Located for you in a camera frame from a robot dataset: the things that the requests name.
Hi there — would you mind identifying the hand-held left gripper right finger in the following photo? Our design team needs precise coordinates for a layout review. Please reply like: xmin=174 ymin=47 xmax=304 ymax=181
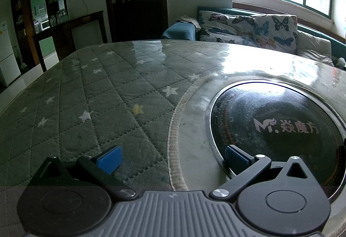
xmin=209 ymin=145 xmax=322 ymax=201

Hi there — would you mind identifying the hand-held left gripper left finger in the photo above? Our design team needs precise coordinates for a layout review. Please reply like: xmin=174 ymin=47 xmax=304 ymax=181
xmin=35 ymin=145 xmax=137 ymax=200

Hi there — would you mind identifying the black round induction cooktop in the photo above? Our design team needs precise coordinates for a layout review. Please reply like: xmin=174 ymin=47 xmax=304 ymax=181
xmin=205 ymin=80 xmax=346 ymax=200

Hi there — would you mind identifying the beige cushion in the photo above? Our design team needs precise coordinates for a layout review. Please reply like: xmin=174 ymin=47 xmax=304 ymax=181
xmin=297 ymin=51 xmax=335 ymax=67
xmin=296 ymin=31 xmax=332 ymax=56

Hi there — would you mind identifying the dark wooden cabinet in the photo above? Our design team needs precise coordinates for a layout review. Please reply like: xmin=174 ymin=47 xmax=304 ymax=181
xmin=32 ymin=10 xmax=106 ymax=71

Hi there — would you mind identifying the square butterfly print pillow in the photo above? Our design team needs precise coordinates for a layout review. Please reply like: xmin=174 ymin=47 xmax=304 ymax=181
xmin=254 ymin=14 xmax=298 ymax=54

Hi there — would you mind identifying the blue towel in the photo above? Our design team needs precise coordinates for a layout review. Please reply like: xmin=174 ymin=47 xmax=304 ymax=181
xmin=162 ymin=22 xmax=196 ymax=41

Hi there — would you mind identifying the white refrigerator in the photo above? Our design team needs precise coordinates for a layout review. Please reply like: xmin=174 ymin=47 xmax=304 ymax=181
xmin=0 ymin=21 xmax=21 ymax=87

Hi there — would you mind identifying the white crumpled cloth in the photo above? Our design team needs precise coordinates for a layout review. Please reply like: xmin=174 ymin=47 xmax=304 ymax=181
xmin=176 ymin=16 xmax=202 ymax=30

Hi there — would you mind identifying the teal sofa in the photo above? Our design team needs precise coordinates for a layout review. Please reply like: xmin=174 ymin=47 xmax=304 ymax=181
xmin=162 ymin=6 xmax=346 ymax=67

